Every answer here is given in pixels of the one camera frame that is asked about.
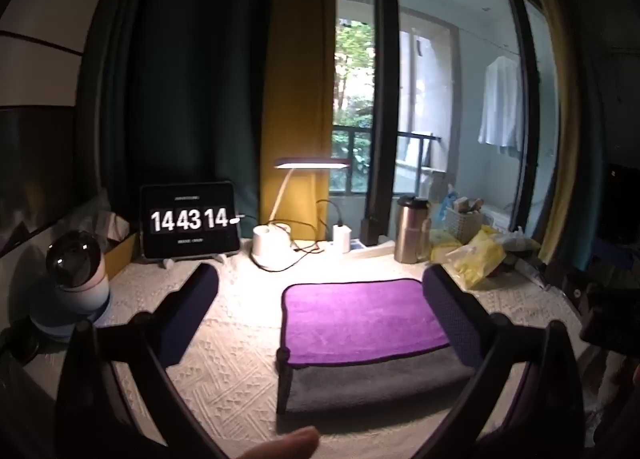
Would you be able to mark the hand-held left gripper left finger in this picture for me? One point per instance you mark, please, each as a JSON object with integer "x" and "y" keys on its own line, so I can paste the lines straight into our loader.
{"x": 189, "y": 311}

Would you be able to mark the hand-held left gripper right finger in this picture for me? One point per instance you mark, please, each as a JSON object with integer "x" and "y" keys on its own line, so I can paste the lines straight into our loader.
{"x": 452, "y": 314}

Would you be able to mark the purple towel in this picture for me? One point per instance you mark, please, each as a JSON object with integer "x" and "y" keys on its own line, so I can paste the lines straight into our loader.
{"x": 360, "y": 319}

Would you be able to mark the grey towel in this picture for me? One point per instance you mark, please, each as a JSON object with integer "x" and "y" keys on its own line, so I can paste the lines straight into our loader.
{"x": 370, "y": 384}

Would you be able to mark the person's left hand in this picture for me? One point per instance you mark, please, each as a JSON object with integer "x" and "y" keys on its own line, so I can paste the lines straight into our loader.
{"x": 285, "y": 445}

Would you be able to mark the white tablet stand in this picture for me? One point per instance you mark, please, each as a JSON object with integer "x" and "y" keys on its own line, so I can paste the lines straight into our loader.
{"x": 172, "y": 261}

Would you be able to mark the yellow plastic bag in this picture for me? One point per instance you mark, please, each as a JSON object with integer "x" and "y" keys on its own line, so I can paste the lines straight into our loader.
{"x": 475, "y": 254}

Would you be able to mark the yellow cloth pack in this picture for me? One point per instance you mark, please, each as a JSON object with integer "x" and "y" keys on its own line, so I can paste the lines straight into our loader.
{"x": 444, "y": 245}

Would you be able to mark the white embossed tablecloth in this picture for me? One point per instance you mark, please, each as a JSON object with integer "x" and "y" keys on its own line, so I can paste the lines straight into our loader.
{"x": 235, "y": 364}

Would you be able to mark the white woven basket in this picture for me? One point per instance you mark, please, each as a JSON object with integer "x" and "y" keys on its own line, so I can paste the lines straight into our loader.
{"x": 462, "y": 224}

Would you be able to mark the black tablet with clock display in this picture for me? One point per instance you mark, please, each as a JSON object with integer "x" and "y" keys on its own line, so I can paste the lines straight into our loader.
{"x": 190, "y": 220}

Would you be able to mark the stainless steel thermos jug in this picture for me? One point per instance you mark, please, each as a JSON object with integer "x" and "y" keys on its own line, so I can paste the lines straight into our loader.
{"x": 411, "y": 231}

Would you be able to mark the cardboard tissue box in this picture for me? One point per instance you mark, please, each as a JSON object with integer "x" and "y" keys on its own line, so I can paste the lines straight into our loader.
{"x": 117, "y": 244}

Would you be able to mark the white desk lamp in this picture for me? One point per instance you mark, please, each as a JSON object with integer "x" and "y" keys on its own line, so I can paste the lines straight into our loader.
{"x": 270, "y": 244}

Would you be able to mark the white power adapter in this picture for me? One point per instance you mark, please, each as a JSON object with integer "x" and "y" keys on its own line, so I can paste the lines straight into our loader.
{"x": 342, "y": 238}

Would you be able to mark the black balcony railing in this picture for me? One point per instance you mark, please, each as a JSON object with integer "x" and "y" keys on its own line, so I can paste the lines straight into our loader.
{"x": 360, "y": 154}

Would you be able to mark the white hanging shirt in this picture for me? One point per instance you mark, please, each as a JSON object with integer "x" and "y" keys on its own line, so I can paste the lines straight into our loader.
{"x": 502, "y": 104}

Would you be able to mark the dark green curtain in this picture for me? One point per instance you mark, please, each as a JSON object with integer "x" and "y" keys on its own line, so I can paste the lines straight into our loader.
{"x": 190, "y": 74}

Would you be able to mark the yellow curtain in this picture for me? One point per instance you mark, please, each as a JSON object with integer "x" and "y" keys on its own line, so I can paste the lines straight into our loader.
{"x": 300, "y": 89}

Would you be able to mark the round white security camera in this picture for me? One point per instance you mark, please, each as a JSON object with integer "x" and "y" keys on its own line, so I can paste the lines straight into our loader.
{"x": 75, "y": 284}

